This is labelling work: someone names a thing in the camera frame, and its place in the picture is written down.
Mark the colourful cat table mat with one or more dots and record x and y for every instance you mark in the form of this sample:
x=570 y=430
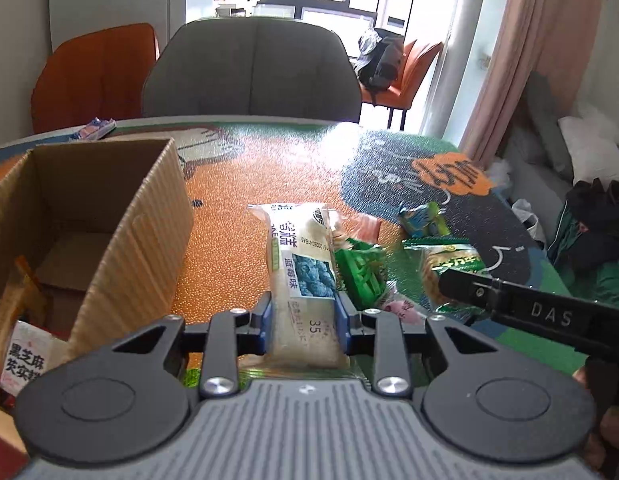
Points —
x=230 y=167

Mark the orange chair by window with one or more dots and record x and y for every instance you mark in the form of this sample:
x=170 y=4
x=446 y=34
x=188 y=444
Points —
x=417 y=58

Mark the grey sofa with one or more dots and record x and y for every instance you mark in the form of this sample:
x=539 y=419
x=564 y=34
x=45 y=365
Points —
x=540 y=165

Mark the pink curtain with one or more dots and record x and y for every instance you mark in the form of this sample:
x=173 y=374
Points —
x=554 y=38

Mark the blue green crumpled snack bag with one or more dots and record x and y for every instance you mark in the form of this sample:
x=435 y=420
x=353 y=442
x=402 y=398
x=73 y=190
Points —
x=425 y=220

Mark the beige nut snack packet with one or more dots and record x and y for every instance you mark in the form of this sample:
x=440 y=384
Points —
x=339 y=236

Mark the black clothes on floor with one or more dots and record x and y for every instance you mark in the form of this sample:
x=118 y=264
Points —
x=586 y=240

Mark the black grey backpack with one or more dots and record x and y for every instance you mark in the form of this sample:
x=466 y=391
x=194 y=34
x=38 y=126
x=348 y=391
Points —
x=380 y=58

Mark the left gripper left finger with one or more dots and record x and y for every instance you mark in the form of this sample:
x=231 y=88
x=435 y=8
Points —
x=233 y=333

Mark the orange chair by wall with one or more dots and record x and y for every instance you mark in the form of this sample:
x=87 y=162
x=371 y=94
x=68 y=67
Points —
x=98 y=75

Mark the white pillow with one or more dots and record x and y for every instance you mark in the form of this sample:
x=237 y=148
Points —
x=593 y=156

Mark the long white blueberry bread pack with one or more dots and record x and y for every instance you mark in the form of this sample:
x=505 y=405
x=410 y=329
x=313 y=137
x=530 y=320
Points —
x=303 y=285

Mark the grey upholstered chair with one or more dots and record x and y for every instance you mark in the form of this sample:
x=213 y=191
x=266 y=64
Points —
x=255 y=66

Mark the black sesame snack pack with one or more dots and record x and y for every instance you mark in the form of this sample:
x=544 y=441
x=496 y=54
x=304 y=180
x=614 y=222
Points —
x=31 y=352

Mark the person right hand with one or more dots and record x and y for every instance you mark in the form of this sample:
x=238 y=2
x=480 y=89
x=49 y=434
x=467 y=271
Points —
x=601 y=450

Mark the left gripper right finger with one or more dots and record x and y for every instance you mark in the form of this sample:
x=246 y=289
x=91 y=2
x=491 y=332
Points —
x=379 y=335

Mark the green snack packet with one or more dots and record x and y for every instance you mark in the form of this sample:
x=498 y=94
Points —
x=363 y=272

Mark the orange transparent snack packet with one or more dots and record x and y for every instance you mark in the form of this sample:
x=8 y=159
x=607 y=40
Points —
x=363 y=228

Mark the small blue pink tissue pack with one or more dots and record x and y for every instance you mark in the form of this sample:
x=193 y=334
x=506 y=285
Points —
x=95 y=130

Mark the open cardboard box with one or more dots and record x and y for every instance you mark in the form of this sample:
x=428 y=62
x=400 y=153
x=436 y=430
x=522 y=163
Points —
x=104 y=227

